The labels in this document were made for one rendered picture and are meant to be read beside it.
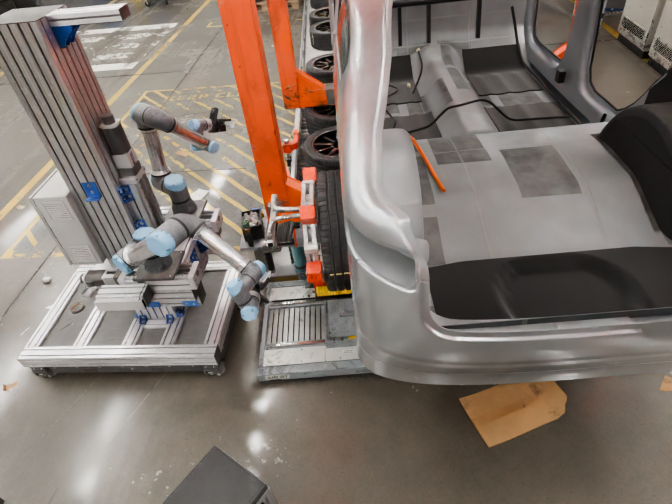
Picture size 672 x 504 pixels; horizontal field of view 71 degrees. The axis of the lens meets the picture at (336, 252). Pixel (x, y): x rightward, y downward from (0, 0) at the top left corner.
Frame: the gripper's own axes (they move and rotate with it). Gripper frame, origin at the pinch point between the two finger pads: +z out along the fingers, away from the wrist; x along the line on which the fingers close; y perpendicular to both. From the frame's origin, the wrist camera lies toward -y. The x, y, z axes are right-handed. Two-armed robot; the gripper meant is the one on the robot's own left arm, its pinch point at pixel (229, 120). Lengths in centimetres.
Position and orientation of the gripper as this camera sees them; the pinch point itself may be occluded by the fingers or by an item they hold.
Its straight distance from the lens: 336.8
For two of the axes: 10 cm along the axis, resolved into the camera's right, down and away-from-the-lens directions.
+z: 4.9, -2.6, 8.3
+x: 8.6, 0.1, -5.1
